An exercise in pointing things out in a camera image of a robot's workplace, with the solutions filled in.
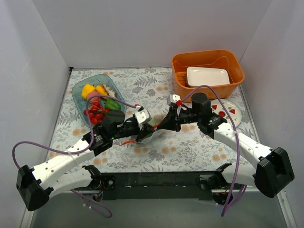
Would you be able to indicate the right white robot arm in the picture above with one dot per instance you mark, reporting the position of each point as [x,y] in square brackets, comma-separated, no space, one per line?
[270,169]

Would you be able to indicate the grey fake oyster shell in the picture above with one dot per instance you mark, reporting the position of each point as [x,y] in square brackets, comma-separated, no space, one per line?
[110,91]

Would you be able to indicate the yellow orange fake fruit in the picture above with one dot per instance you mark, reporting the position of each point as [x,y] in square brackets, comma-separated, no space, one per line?
[100,89]

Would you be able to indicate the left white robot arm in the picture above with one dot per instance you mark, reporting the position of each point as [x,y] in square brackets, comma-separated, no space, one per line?
[38,184]

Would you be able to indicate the round strawberry pattern plate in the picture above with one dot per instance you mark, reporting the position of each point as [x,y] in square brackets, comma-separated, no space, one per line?
[231,107]

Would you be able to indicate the floral patterned table mat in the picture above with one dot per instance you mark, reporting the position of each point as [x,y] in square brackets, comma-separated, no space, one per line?
[187,150]

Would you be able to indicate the red fake cherries bunch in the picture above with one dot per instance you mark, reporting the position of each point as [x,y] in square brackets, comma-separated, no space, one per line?
[96,113]

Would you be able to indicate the pink fake peach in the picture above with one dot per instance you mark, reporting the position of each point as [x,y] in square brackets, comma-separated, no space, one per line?
[92,97]

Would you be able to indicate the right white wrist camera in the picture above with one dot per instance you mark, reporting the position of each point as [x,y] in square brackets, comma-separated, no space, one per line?
[173,99]

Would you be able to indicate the yellow fake pepper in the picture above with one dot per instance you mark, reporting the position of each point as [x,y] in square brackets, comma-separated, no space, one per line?
[87,89]

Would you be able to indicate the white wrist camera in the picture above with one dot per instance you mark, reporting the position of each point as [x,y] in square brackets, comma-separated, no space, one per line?
[142,115]
[173,99]

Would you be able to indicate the clear zip top bag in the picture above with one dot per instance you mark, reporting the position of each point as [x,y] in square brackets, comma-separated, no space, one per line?
[147,135]

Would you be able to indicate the orange plastic basket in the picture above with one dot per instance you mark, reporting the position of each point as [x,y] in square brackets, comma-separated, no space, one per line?
[222,59]

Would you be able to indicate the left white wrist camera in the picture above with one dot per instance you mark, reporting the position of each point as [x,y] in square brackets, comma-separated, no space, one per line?
[142,115]

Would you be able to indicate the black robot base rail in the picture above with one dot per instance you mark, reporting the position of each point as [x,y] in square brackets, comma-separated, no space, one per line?
[159,185]

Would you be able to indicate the green fake bell pepper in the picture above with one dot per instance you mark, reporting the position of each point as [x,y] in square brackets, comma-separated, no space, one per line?
[112,105]

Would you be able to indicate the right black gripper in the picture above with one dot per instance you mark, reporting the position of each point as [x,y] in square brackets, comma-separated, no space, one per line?
[176,119]

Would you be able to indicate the white rectangular plate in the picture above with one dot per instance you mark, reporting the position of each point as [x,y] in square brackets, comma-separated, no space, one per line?
[197,76]

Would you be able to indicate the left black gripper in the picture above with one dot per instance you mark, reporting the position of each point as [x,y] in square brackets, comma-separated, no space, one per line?
[141,128]

